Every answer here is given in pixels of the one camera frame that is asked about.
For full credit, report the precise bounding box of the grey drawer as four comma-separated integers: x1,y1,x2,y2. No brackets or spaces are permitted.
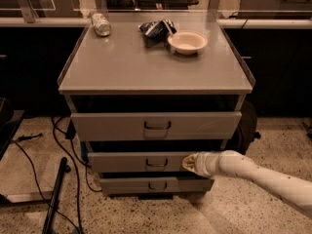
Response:
88,152,190,173
71,112,242,141
99,172,214,196

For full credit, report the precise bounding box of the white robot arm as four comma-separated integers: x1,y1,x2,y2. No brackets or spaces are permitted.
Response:
182,150,312,218

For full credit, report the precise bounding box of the grey top drawer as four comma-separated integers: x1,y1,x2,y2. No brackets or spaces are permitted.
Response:
71,112,242,141

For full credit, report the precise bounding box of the grey drawer cabinet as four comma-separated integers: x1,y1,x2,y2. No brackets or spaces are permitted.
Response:
57,11,256,200

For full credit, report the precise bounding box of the grey bottom drawer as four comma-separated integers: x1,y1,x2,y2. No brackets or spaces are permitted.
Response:
99,172,214,196

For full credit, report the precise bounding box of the black backpack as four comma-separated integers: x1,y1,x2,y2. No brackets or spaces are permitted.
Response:
226,100,257,155

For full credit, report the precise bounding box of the white bowl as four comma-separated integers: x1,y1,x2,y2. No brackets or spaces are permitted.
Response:
168,30,208,56

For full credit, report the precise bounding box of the black pole stand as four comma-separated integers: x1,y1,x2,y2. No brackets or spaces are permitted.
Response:
42,157,67,234

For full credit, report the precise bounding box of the silver soda can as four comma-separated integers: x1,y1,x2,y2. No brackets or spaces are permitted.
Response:
92,13,111,37

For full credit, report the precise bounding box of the black floor cable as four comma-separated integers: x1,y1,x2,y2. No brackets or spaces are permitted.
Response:
11,115,103,234

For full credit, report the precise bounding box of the white counter rail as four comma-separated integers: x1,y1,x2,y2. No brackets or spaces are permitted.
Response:
0,18,312,29

